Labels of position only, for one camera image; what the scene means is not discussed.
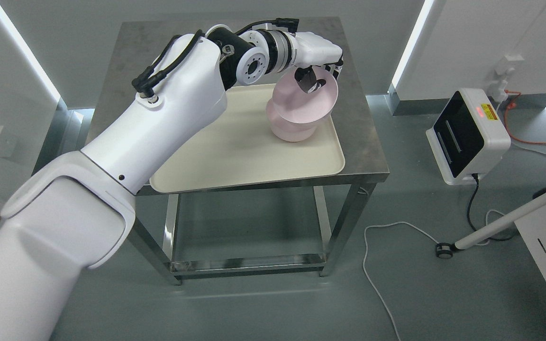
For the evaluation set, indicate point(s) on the white black charging device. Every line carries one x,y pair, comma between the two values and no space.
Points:
468,139

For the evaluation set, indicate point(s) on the pink bowl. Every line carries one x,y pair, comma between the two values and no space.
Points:
289,131
292,105

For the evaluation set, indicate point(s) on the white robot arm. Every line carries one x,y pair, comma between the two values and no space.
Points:
75,212

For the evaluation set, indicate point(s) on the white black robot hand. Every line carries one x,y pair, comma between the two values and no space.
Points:
310,50

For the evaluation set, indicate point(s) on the white stand leg with wheel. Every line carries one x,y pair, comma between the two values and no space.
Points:
445,250

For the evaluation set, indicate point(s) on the stainless steel table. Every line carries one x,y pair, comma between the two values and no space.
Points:
340,199

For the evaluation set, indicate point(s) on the white wall socket plug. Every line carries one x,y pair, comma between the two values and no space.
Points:
503,71

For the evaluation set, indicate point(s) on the beige plastic tray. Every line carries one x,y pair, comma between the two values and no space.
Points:
239,149

